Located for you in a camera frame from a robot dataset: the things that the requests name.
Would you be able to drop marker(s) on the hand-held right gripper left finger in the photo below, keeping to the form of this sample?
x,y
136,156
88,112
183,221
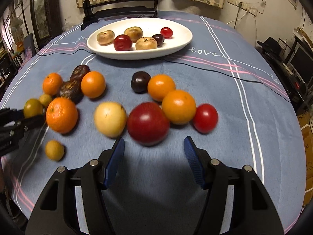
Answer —
x,y
115,159

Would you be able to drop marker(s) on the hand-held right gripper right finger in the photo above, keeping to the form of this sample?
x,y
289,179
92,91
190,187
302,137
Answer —
x,y
194,161

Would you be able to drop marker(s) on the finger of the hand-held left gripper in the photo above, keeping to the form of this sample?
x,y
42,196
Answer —
x,y
31,123
12,115

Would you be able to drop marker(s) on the small yellow round fruit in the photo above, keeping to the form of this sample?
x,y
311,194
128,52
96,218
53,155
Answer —
x,y
45,100
54,150

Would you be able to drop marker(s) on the large orange tangerine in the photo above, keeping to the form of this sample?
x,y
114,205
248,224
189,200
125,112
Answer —
x,y
61,114

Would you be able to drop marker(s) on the pale yellow round fruit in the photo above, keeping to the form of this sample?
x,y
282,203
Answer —
x,y
110,119

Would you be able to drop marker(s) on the small orange tangerine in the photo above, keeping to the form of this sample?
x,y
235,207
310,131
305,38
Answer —
x,y
52,84

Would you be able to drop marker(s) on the small red tomato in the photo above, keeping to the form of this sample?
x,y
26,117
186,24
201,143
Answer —
x,y
205,118

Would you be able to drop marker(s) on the big dark red apple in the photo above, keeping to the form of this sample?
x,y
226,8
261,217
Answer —
x,y
148,123

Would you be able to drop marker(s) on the dark wrinkled passion fruit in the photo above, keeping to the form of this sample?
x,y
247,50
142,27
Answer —
x,y
71,91
80,71

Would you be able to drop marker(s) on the round orange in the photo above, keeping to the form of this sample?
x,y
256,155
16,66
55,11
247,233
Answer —
x,y
161,87
179,106
93,84

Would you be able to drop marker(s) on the tan brown round fruit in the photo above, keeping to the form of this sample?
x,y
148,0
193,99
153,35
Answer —
x,y
105,37

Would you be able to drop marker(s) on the pale striped round fruit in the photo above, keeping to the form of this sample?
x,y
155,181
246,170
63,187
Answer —
x,y
146,43

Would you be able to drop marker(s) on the white oval plate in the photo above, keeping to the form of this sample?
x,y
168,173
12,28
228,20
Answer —
x,y
181,39

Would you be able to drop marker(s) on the large pale tan fruit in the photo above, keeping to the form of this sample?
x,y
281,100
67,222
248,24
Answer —
x,y
133,33

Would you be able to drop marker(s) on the blue striped tablecloth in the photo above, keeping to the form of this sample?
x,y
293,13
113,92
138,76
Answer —
x,y
156,171

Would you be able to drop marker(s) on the grey chair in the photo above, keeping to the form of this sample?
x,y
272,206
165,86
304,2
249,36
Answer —
x,y
29,41

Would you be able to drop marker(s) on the small dark purple plum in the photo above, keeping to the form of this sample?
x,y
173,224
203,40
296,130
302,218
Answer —
x,y
140,82

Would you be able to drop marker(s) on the standing fan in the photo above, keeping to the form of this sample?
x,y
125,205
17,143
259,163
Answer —
x,y
16,27

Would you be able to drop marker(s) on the dark wooden framed mirror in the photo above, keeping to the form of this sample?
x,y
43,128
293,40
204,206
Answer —
x,y
39,9

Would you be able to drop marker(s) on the cardboard box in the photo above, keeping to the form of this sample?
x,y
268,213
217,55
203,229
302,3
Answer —
x,y
307,146

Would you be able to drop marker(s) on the black desk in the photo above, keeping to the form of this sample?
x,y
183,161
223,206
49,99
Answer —
x,y
281,73

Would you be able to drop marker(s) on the small red object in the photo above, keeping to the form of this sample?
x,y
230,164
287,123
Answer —
x,y
297,85

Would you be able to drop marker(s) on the black hat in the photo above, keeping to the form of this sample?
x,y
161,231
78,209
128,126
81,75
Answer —
x,y
270,45

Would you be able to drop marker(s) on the computer monitor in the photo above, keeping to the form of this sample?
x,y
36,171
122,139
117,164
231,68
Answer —
x,y
302,61

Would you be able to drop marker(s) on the double wall outlet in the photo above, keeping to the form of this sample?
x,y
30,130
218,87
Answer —
x,y
250,8

